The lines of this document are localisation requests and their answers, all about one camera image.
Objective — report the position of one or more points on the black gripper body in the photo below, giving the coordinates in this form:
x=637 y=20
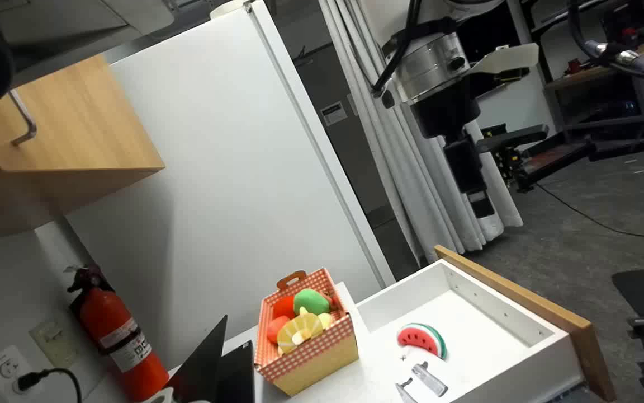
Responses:
x=448 y=114

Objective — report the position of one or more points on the plush watermelon slice toy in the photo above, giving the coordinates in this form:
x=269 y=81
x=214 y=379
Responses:
x=414 y=338

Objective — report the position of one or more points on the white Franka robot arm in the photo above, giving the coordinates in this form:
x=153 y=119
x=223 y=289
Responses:
x=433 y=64

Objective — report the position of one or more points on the white drawer with wooden front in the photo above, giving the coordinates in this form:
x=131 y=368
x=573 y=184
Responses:
x=478 y=329

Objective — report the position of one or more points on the green plush toy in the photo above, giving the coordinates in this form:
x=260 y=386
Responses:
x=311 y=302

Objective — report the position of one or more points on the red round plush toy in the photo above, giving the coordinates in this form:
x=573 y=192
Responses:
x=284 y=307

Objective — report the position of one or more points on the orange checkered cardboard basket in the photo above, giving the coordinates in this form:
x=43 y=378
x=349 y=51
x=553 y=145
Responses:
x=314 y=360

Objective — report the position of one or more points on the orange-red plush strawberry toy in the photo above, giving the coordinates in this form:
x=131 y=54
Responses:
x=276 y=329

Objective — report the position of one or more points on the black padded armrest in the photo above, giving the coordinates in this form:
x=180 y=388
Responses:
x=512 y=137

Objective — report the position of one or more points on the dark chair seat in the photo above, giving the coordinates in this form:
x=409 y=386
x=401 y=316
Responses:
x=557 y=160

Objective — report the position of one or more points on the small white label sign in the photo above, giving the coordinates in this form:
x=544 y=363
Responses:
x=334 y=114

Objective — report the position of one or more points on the black conduit with metal coupling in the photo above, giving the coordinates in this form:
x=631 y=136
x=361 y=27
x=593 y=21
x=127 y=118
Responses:
x=619 y=58

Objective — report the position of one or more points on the yellow plush fruit slice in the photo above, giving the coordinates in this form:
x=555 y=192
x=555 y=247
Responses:
x=326 y=322

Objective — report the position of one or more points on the pale yellow plush fruit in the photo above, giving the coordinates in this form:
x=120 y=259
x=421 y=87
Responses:
x=299 y=334

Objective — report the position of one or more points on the black angular panel object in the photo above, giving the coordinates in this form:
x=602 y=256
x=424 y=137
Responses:
x=211 y=371

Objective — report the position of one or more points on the red fire extinguisher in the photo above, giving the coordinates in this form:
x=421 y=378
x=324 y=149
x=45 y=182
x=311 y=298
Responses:
x=124 y=338

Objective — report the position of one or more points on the wooden wall cabinet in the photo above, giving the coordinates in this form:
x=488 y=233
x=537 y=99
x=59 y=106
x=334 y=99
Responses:
x=77 y=127

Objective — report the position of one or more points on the beige wall plate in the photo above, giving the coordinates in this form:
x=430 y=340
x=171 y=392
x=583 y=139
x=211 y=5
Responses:
x=52 y=341

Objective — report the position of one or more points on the white wall power outlet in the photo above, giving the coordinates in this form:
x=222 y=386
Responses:
x=1 y=371

